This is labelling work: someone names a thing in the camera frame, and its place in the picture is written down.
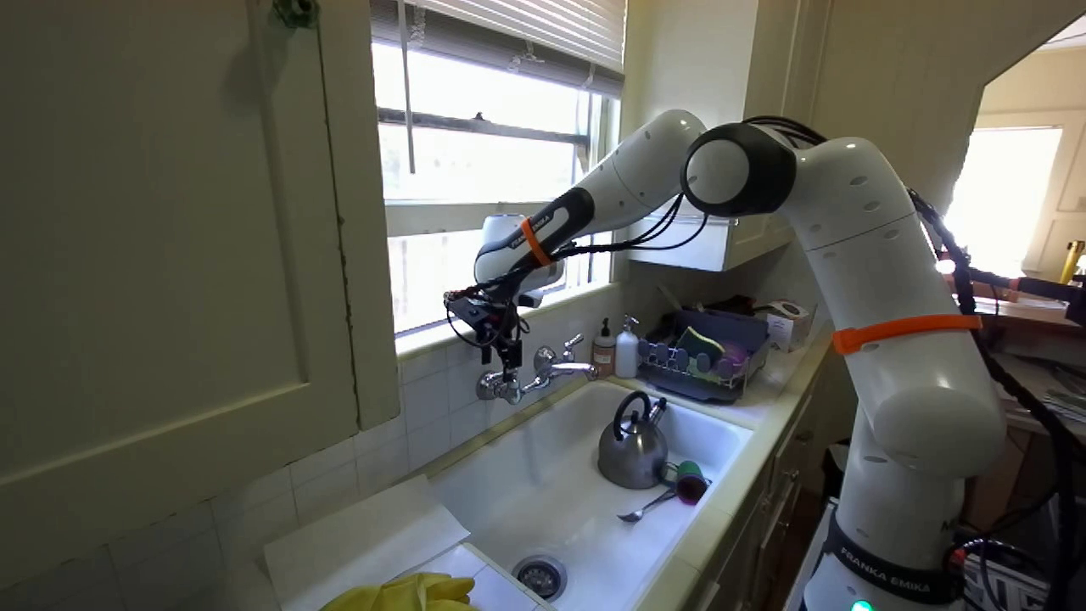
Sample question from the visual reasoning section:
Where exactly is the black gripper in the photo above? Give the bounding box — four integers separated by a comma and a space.
455, 283, 536, 376

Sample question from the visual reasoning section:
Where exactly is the chrome tap body with spout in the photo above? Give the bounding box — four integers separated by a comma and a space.
501, 344, 601, 401

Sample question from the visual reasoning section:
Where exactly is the dark pump soap bottle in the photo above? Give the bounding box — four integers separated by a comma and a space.
589, 317, 616, 376

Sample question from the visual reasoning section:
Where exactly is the white pump soap bottle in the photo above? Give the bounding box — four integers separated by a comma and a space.
614, 317, 644, 381

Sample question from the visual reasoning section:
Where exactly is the silver metal bowl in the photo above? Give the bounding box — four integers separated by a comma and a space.
594, 388, 675, 493

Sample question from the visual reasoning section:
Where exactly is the white ceramic sink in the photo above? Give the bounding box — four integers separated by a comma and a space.
429, 376, 761, 611

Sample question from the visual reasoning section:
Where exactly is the dish drying rack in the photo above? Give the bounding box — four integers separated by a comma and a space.
635, 296, 779, 409

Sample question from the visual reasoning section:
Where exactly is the green cup with purple rim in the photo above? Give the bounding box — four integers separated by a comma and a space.
665, 454, 714, 510

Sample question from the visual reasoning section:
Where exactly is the metal sink drain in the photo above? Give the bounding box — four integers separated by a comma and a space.
511, 549, 569, 605

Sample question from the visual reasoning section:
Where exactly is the white container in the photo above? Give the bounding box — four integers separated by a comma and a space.
765, 300, 814, 356

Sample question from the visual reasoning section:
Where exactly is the white window blind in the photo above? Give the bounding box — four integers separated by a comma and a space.
400, 0, 631, 76

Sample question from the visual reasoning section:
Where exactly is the orange strap on arm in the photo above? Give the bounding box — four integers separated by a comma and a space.
517, 213, 555, 273
828, 313, 984, 360

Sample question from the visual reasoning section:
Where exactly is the window with white frame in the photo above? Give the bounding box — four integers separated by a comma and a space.
365, 0, 631, 356

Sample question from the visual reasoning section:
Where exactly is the cream wall cabinet door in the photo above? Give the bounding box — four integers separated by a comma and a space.
0, 0, 400, 593

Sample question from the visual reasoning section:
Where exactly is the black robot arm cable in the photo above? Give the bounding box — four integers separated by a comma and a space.
904, 186, 1086, 611

